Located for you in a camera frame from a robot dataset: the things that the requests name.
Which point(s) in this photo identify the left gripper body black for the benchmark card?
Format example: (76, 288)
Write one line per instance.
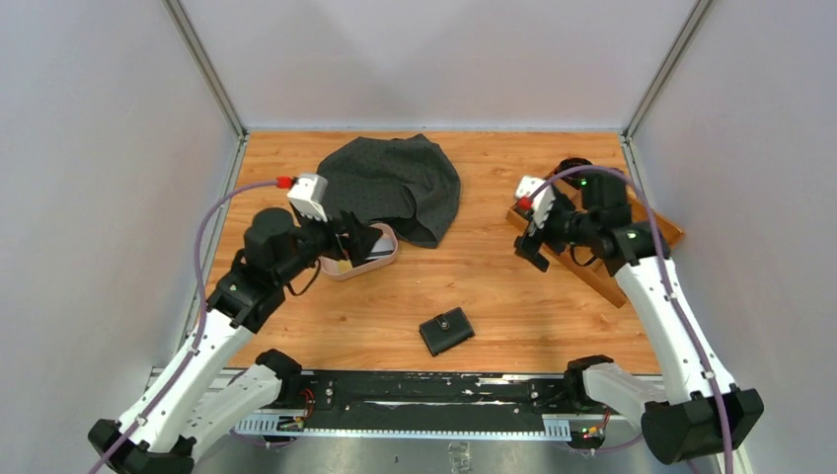
(335, 244)

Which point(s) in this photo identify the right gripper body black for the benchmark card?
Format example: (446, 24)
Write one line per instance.
(564, 226)

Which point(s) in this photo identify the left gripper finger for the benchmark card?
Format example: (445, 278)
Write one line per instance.
(351, 226)
(360, 243)

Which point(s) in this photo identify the pink oval tray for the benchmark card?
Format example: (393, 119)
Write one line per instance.
(328, 266)

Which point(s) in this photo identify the black leather card holder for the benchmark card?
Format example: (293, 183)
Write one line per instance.
(446, 331)

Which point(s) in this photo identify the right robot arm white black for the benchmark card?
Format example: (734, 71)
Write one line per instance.
(660, 314)

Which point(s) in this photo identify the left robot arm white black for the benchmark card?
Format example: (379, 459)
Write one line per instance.
(216, 327)

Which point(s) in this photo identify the grey credit card stack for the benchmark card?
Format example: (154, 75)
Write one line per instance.
(383, 247)

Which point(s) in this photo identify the orange compartment tray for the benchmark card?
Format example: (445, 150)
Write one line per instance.
(612, 227)

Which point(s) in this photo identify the black round part top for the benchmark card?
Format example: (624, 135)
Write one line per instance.
(571, 162)

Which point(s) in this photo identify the dark grey dotted cloth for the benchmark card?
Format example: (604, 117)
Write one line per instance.
(407, 183)

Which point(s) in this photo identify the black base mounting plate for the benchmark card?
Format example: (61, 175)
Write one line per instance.
(414, 402)

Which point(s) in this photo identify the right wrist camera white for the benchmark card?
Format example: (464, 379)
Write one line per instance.
(535, 196)

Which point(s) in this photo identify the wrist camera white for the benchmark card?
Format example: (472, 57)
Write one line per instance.
(535, 196)
(306, 196)

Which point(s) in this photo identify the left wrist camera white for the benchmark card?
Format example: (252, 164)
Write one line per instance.
(306, 196)

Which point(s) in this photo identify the aluminium frame rail front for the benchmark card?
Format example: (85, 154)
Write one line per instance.
(284, 400)

